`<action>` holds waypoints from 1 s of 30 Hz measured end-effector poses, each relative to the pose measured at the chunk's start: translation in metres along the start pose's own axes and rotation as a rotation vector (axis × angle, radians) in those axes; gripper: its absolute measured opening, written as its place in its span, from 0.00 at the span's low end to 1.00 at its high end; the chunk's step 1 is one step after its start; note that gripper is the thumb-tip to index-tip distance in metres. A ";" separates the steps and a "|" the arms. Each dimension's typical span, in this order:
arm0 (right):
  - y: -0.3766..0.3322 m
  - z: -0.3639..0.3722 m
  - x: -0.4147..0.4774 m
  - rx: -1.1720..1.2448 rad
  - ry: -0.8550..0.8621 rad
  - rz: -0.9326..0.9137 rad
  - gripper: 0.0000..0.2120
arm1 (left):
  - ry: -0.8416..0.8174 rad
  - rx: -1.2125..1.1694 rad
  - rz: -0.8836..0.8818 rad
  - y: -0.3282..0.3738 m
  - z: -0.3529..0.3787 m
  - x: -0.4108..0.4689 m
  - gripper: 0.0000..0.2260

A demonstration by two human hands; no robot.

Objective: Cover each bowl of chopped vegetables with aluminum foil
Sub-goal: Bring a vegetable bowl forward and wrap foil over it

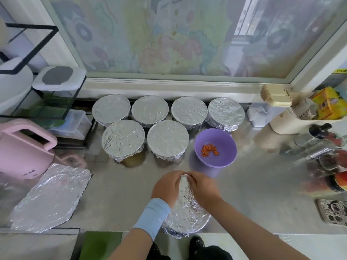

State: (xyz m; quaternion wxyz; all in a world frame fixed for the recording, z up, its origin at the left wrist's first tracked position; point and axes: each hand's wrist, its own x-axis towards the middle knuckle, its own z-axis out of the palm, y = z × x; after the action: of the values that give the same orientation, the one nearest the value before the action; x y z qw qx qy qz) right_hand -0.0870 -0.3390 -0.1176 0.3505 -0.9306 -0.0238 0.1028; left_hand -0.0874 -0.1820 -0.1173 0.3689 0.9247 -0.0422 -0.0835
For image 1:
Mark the clear glass shaker bottle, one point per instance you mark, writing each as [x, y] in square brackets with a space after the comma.
[317, 150]

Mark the window with cartoon film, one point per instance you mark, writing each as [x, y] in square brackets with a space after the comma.
[173, 35]

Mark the person's left hand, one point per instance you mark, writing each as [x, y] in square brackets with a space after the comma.
[167, 188]

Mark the black trousers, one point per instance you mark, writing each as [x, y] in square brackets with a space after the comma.
[211, 253]

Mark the patterned case smartphone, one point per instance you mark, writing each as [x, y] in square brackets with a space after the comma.
[332, 211]

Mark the person's right hand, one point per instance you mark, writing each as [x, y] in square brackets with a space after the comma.
[205, 188]

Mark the foil-covered bowl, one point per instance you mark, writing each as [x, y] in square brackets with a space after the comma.
[123, 139]
[150, 110]
[187, 216]
[189, 111]
[111, 108]

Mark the beige round object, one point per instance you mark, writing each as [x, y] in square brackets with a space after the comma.
[276, 95]

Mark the white plate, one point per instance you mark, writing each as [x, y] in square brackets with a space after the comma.
[13, 84]

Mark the person's right forearm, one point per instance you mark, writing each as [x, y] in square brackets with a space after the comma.
[255, 235]

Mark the yellow bowl with greens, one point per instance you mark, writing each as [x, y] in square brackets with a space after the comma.
[134, 160]

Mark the black right shoe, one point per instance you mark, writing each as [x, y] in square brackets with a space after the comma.
[196, 244]

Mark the purple bowl carrot pieces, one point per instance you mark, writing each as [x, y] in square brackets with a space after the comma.
[222, 139]

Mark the clear plastic box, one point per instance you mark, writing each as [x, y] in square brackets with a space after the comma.
[71, 124]

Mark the stack of aluminium foil sheets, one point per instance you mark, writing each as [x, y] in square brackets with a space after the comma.
[51, 197]

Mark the cream organiser tray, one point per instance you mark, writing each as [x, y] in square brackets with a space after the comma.
[284, 124]

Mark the green floor mat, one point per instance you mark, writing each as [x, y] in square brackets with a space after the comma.
[100, 246]

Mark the black metal rack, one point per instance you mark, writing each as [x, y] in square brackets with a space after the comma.
[32, 25]

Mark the pink electric kettle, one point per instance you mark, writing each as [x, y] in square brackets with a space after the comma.
[19, 151]

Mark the glass jar red contents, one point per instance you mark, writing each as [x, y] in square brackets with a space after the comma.
[333, 160]

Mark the stainless steel countertop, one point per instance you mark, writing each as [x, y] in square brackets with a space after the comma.
[260, 192]

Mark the light blue wristband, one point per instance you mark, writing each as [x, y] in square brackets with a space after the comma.
[152, 218]

